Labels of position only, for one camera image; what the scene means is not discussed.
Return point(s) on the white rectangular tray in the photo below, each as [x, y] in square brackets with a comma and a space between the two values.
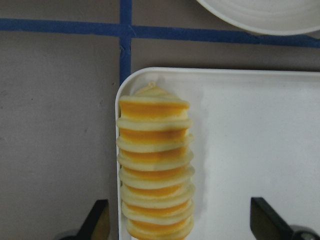
[256, 134]

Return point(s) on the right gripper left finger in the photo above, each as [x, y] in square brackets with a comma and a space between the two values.
[96, 225]

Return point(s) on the sliced bread loaf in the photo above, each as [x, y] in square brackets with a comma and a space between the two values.
[155, 170]

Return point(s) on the cream plate with lemon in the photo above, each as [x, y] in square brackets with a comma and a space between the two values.
[268, 17]

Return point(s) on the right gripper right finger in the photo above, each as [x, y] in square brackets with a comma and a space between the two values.
[267, 224]

